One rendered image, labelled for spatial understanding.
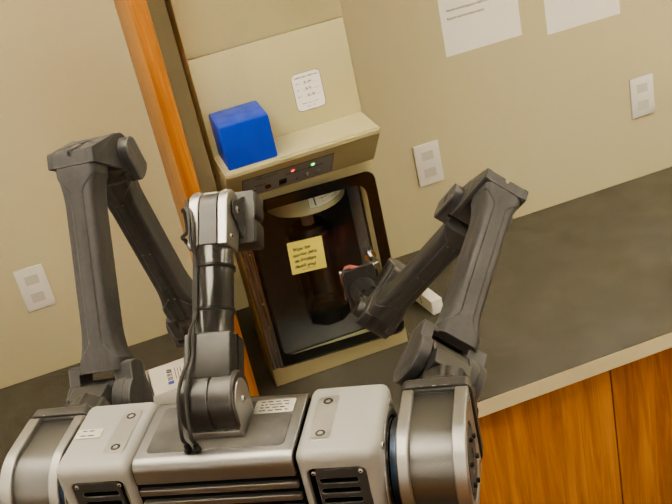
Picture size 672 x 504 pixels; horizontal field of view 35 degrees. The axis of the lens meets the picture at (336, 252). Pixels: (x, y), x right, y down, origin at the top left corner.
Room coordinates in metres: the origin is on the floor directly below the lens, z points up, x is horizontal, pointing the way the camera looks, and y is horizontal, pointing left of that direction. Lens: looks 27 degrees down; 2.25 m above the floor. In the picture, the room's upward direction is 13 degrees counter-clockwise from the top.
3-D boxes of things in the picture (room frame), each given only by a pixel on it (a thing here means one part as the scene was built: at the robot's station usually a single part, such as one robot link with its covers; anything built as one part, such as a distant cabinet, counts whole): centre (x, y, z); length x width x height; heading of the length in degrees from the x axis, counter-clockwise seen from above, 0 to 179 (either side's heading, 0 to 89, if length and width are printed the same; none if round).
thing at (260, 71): (2.14, 0.07, 1.33); 0.32 x 0.25 x 0.77; 101
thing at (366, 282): (1.85, -0.04, 1.20); 0.07 x 0.07 x 0.10; 12
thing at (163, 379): (2.08, 0.41, 0.96); 0.16 x 0.12 x 0.04; 102
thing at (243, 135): (1.94, 0.13, 1.56); 0.10 x 0.10 x 0.09; 11
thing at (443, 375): (1.09, -0.09, 1.45); 0.09 x 0.08 x 0.12; 75
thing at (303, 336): (2.00, 0.04, 1.19); 0.30 x 0.01 x 0.40; 97
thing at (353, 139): (1.96, 0.03, 1.46); 0.32 x 0.11 x 0.10; 101
